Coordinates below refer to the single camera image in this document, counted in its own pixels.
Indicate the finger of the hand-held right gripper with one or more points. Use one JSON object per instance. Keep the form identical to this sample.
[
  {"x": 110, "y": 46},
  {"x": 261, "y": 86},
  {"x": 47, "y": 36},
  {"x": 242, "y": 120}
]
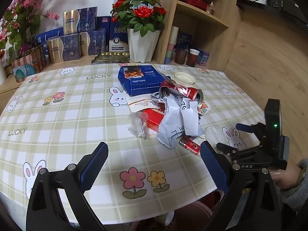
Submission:
[
  {"x": 243, "y": 126},
  {"x": 226, "y": 148}
]

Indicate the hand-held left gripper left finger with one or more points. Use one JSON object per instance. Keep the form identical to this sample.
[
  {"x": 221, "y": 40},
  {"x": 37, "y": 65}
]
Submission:
[{"x": 95, "y": 166}]

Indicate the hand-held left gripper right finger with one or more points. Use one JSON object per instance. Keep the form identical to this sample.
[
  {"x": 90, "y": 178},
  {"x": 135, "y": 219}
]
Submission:
[{"x": 213, "y": 167}]

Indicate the red lighter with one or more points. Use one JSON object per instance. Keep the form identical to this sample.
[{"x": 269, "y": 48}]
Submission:
[{"x": 190, "y": 145}]

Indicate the white round lid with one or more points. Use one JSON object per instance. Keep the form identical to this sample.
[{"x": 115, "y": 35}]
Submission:
[{"x": 184, "y": 78}]

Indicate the blue coffee box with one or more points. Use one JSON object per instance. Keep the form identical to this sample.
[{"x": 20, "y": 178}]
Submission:
[{"x": 139, "y": 79}]

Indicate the person's right forearm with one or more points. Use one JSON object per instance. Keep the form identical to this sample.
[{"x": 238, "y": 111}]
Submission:
[{"x": 298, "y": 193}]

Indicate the person's right hand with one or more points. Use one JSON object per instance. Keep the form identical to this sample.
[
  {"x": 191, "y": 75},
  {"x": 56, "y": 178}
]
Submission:
[{"x": 286, "y": 175}]

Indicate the clear round plastic lid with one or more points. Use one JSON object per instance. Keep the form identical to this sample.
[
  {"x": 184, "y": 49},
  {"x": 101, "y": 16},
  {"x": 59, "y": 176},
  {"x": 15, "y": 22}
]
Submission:
[{"x": 213, "y": 132}]

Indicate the plaid bunny print tablecloth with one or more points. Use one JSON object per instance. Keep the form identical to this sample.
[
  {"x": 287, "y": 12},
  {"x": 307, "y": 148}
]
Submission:
[{"x": 84, "y": 115}]

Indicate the crumpled white paper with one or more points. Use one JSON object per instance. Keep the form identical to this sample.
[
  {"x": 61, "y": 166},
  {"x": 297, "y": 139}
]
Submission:
[{"x": 178, "y": 122}]

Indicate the clear plastic wrapper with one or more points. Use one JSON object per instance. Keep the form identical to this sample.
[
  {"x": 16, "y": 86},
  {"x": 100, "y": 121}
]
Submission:
[{"x": 138, "y": 125}]

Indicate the crushed red drink can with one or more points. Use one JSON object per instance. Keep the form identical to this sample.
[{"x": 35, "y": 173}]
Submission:
[{"x": 187, "y": 92}]

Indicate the white paper cup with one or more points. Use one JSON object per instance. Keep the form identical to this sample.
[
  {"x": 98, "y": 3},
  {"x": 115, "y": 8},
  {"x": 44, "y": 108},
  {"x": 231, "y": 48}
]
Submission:
[{"x": 166, "y": 217}]

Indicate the red cigarette pack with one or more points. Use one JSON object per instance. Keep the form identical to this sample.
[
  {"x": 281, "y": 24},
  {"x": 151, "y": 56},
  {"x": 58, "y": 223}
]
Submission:
[{"x": 154, "y": 119}]

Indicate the hook blister pack card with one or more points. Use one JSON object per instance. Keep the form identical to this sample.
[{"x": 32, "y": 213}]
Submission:
[{"x": 137, "y": 103}]

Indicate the small blue box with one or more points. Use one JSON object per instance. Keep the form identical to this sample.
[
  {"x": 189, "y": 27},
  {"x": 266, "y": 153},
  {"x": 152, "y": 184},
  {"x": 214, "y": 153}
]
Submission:
[{"x": 203, "y": 58}]

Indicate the red cup white rim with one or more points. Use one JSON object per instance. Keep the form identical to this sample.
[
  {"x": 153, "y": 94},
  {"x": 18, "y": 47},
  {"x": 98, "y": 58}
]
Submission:
[{"x": 193, "y": 59}]

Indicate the brown cup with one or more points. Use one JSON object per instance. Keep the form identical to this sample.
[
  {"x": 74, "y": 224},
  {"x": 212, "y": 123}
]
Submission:
[{"x": 181, "y": 57}]

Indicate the blue booklet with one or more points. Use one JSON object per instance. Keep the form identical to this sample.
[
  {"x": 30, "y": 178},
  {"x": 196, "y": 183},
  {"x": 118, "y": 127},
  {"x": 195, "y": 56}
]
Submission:
[{"x": 185, "y": 41}]

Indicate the stack of pastel cups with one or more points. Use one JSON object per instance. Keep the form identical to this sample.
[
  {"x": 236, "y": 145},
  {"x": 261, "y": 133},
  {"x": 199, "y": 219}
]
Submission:
[{"x": 171, "y": 45}]

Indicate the gold tray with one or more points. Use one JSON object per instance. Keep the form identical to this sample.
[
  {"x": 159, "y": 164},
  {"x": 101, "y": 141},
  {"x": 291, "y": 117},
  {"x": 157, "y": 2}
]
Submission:
[{"x": 112, "y": 57}]

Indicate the black counter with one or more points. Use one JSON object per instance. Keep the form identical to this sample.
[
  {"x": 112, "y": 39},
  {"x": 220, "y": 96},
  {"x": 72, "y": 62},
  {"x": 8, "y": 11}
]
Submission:
[{"x": 276, "y": 10}]

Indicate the gold and blue gift box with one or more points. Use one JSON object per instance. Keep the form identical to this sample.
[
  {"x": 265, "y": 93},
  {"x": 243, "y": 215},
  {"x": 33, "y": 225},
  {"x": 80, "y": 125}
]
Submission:
[
  {"x": 79, "y": 20},
  {"x": 63, "y": 49},
  {"x": 92, "y": 42}
]

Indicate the fence pattern teal box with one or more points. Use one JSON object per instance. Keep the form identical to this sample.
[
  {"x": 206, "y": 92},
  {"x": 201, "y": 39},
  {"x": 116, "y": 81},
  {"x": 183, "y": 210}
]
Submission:
[{"x": 26, "y": 66}]

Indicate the small glass bottle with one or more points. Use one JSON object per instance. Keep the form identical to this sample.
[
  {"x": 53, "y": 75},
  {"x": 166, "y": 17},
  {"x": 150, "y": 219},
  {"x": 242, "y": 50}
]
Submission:
[{"x": 211, "y": 9}]

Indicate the red rose plant white pot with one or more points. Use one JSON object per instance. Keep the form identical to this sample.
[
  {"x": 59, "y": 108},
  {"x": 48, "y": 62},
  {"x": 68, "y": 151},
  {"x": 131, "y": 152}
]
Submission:
[{"x": 144, "y": 45}]

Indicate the blue and white box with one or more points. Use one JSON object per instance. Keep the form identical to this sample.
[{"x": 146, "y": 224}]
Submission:
[{"x": 119, "y": 37}]

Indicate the wooden shelf unit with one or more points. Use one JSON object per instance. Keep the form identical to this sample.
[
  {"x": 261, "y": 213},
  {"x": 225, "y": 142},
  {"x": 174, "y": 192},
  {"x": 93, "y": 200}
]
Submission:
[{"x": 168, "y": 16}]

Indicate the flat blue carton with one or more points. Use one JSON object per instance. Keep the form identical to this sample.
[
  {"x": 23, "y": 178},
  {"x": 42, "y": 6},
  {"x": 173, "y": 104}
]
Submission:
[{"x": 45, "y": 38}]

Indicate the dark blue box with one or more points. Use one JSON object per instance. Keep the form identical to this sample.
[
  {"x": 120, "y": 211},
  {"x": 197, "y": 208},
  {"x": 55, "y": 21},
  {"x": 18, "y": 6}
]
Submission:
[{"x": 103, "y": 23}]

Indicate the pink blossom plant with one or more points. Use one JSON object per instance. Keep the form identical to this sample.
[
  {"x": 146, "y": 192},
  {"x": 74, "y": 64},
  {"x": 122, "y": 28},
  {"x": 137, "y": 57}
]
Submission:
[{"x": 26, "y": 16}]

